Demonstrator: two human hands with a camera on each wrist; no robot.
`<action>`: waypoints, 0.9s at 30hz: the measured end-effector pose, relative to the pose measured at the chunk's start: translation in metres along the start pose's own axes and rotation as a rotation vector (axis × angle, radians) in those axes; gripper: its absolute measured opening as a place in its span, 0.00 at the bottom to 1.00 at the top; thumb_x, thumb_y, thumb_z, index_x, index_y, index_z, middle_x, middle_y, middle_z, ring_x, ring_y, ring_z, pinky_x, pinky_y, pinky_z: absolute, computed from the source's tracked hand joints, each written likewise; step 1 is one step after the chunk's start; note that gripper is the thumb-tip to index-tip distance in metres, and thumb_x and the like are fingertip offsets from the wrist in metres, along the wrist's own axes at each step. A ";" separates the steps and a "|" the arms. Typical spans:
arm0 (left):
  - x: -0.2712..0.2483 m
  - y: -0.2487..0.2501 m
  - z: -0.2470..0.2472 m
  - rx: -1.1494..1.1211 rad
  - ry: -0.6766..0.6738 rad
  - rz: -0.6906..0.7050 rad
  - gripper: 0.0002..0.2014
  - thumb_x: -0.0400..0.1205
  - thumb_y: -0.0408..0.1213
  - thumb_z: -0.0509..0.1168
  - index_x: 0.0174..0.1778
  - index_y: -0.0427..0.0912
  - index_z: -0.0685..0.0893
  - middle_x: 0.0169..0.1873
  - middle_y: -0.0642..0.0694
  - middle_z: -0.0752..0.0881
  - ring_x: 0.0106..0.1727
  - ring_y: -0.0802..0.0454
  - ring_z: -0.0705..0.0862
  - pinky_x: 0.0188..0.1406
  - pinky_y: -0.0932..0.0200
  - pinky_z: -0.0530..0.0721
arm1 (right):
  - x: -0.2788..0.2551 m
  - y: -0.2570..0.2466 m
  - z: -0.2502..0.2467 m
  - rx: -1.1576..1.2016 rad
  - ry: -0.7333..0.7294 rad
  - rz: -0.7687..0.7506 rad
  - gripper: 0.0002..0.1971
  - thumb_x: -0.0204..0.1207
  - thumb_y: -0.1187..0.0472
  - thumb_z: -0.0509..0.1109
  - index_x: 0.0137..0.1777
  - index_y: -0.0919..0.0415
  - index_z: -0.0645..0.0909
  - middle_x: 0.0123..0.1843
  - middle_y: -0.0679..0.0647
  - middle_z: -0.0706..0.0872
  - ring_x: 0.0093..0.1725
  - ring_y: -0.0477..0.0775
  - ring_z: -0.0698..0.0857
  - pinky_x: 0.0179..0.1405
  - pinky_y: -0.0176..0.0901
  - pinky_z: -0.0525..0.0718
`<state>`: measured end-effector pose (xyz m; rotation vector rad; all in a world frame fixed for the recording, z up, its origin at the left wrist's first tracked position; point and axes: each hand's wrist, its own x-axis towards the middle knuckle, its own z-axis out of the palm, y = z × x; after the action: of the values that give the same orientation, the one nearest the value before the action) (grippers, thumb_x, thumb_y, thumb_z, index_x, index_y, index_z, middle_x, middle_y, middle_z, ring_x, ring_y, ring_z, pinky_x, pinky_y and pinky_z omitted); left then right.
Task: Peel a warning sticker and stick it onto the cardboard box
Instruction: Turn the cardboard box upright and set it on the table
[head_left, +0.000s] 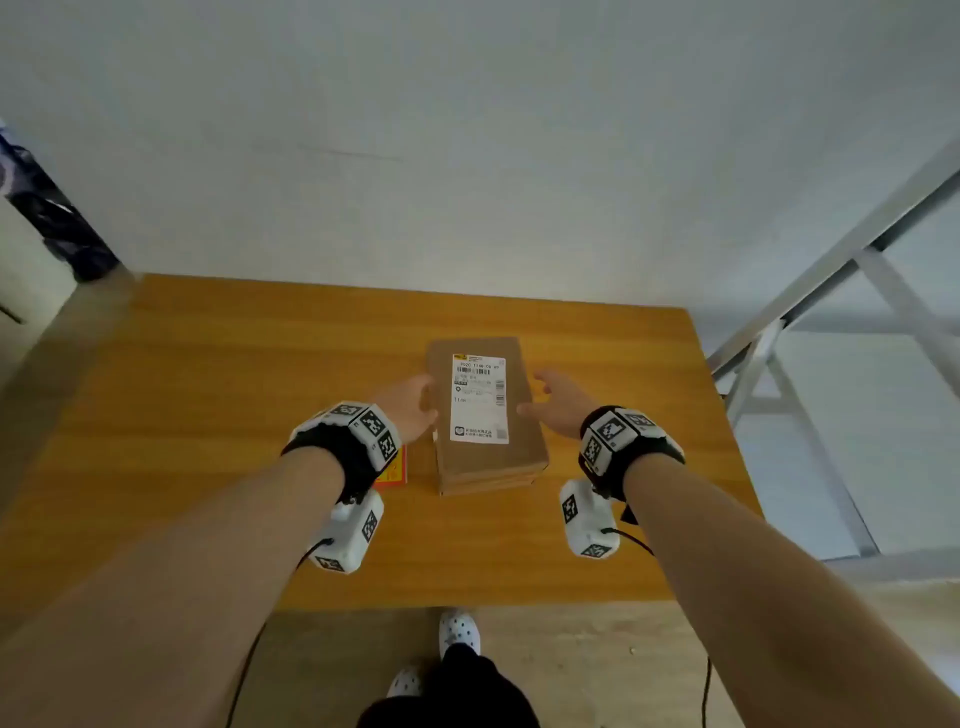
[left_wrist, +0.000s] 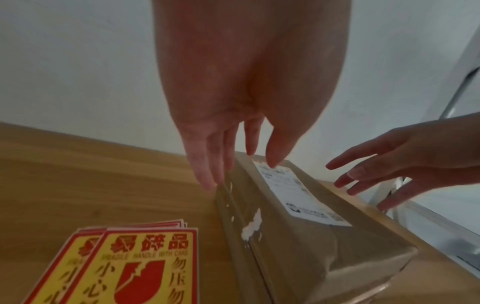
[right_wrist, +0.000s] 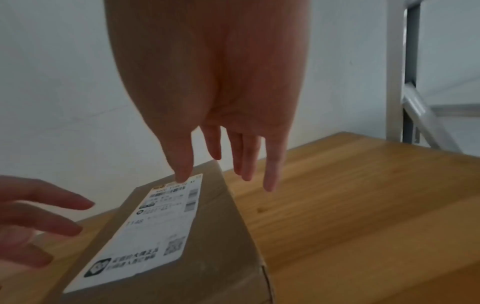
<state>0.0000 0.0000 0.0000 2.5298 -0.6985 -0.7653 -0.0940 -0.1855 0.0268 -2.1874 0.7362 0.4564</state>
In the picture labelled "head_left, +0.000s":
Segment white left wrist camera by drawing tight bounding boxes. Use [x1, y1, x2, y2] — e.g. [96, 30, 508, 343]
[308, 488, 386, 576]

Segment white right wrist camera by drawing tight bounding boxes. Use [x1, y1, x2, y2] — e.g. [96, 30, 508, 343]
[558, 479, 623, 561]

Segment white clog shoe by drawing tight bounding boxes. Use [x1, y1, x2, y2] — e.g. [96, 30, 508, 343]
[438, 608, 482, 661]
[386, 665, 426, 700]

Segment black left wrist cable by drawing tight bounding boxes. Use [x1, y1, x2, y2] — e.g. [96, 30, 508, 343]
[223, 536, 337, 728]

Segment person's right forearm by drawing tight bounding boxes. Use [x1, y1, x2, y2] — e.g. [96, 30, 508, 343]
[620, 453, 960, 728]

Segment white metal frame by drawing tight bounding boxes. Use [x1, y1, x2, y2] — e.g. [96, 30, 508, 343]
[707, 153, 960, 560]

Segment white cabinet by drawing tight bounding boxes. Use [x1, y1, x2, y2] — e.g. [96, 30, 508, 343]
[0, 196, 78, 391]

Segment person's right hand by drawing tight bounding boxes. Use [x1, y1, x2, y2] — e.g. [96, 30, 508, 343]
[517, 367, 601, 441]

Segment brown cardboard box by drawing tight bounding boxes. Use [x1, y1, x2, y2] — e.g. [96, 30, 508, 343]
[425, 336, 551, 497]

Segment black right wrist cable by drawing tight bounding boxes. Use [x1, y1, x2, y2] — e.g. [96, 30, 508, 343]
[599, 527, 714, 728]

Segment person's left hand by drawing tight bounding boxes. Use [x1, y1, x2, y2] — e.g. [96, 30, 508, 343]
[372, 374, 440, 445]

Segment dark clothes pile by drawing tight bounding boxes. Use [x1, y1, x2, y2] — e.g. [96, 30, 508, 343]
[0, 119, 121, 283]

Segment person's left forearm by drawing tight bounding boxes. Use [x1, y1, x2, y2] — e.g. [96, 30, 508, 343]
[0, 447, 348, 728]

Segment black left wrist marker band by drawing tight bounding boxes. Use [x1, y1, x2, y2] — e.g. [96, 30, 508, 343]
[281, 401, 404, 505]

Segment person's black trousers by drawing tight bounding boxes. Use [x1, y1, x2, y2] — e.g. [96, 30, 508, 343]
[357, 643, 541, 728]

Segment black right wrist marker band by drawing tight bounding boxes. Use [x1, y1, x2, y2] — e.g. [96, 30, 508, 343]
[577, 405, 686, 504]

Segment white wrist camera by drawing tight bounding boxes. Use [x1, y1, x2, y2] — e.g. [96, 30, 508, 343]
[558, 479, 623, 561]
[308, 488, 386, 576]

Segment stack of fragile sticker sheets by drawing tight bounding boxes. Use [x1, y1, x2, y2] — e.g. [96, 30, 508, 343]
[372, 446, 407, 490]

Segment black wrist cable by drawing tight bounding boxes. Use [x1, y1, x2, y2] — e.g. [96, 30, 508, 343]
[599, 527, 714, 728]
[223, 536, 337, 728]

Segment black wrist marker band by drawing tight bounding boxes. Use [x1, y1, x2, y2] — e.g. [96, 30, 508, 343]
[577, 405, 686, 504]
[281, 401, 404, 505]

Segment white shipping label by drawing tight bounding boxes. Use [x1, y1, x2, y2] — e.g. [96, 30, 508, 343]
[449, 353, 510, 445]

